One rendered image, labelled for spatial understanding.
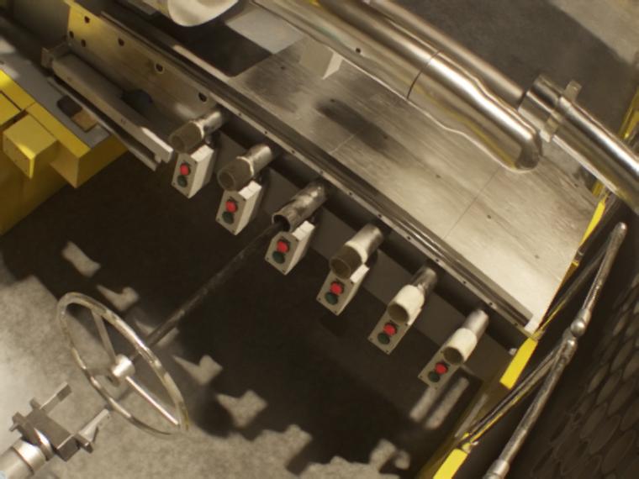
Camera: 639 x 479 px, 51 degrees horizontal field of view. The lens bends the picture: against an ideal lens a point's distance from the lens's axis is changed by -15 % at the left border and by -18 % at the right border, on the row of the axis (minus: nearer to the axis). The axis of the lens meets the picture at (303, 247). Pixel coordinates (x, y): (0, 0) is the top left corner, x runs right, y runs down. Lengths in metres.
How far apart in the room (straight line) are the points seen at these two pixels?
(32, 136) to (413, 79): 1.32
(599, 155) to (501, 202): 0.49
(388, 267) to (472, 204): 0.28
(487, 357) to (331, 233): 0.53
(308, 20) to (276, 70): 0.67
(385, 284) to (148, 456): 0.94
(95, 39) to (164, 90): 0.35
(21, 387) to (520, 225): 1.65
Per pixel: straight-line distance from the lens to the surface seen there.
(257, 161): 1.96
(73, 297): 1.51
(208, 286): 1.71
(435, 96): 1.43
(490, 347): 1.99
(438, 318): 2.01
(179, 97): 2.21
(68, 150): 2.33
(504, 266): 1.96
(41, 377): 2.53
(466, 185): 2.08
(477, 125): 1.43
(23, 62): 2.66
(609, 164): 1.74
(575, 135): 1.73
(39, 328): 2.62
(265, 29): 2.41
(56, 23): 2.64
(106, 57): 2.40
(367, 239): 1.88
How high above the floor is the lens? 2.26
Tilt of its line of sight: 49 degrees down
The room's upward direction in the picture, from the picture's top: 24 degrees clockwise
